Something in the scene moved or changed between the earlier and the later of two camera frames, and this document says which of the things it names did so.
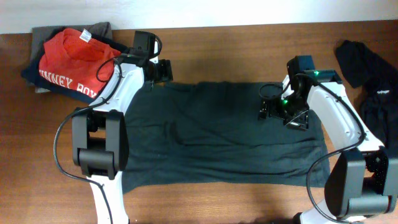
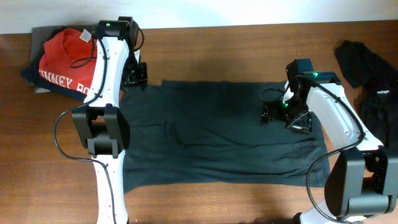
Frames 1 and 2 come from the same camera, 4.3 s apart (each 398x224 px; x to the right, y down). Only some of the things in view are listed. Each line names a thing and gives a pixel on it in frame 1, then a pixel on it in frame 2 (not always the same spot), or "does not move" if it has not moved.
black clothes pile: [378, 77] does not move
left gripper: [165, 71] -> [141, 79]
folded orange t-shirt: [74, 59] does not move
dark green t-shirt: [210, 133] does not move
